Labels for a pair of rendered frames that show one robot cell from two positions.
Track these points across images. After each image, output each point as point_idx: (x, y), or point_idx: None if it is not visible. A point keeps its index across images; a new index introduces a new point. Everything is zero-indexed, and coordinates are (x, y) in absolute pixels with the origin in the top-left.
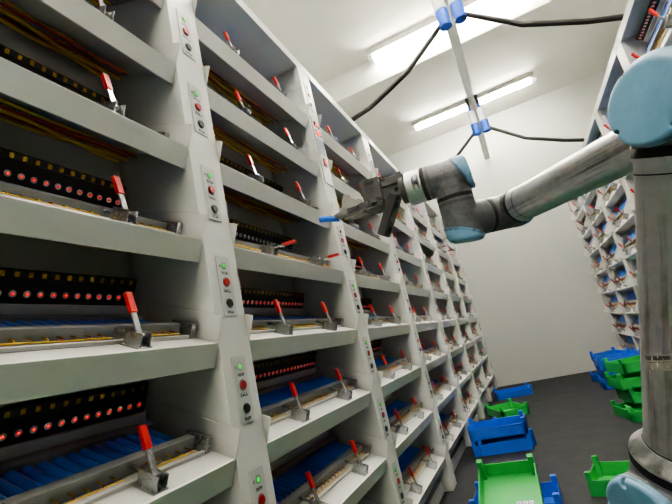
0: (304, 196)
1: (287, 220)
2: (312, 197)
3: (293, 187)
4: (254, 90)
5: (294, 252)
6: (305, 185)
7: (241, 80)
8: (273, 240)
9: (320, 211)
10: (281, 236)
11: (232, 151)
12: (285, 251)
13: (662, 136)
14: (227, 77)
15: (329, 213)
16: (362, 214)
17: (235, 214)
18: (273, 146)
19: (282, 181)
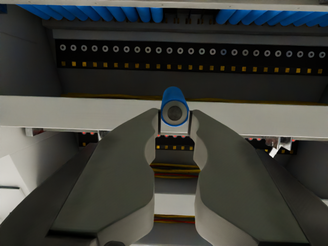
0: (47, 146)
1: (86, 96)
2: (36, 150)
3: (61, 152)
4: (161, 235)
5: (41, 42)
6: (49, 164)
7: (184, 236)
8: (120, 55)
9: (53, 127)
10: (99, 65)
11: (161, 161)
12: (213, 3)
13: None
14: (192, 228)
15: (0, 131)
16: (148, 190)
17: (182, 87)
18: (190, 197)
19: (72, 153)
